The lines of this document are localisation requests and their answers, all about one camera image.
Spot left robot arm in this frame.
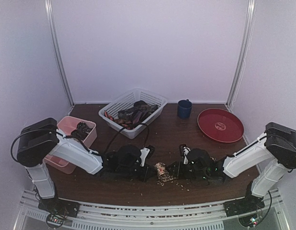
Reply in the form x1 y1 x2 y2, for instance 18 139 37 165
11 118 156 213

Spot aluminium front rail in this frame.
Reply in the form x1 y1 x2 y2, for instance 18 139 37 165
12 189 292 230

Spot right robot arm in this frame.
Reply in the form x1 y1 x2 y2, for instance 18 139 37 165
167 122 296 212

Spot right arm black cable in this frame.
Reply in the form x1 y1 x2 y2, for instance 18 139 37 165
257 189 273 223

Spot white perforated plastic basket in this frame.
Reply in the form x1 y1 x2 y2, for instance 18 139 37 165
99 89 167 139

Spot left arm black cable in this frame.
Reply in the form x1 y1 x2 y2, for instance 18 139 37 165
10 122 150 166

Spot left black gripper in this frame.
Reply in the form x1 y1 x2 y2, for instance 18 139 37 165
118 163 158 183

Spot right frame post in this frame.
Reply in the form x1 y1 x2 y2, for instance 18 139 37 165
226 0 256 111

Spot paisley patterned tie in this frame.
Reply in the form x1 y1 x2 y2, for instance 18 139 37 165
154 157 215 183

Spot frame post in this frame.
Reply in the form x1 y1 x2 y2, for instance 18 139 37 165
44 0 75 107
226 0 256 111

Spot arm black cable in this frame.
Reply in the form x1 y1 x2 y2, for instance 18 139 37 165
257 189 273 223
10 122 150 166

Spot red round plate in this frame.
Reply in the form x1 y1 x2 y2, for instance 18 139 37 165
197 108 244 143

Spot left frame post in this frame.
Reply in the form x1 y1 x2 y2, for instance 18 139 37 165
44 0 75 107

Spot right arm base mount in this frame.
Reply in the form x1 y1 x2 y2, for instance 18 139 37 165
223 198 265 217

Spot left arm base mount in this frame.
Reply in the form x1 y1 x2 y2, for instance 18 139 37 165
38 198 80 218

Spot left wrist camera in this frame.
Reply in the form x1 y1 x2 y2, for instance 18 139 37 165
140 145 155 167

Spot rolled dark tie in organizer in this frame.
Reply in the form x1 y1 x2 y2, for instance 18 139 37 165
71 122 92 140

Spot pink compartment organizer box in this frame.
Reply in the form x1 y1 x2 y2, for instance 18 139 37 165
44 116 97 174

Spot dark ties in basket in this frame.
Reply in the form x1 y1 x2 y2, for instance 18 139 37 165
104 100 159 130

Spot dark blue mug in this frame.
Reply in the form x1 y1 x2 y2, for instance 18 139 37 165
177 99 192 119

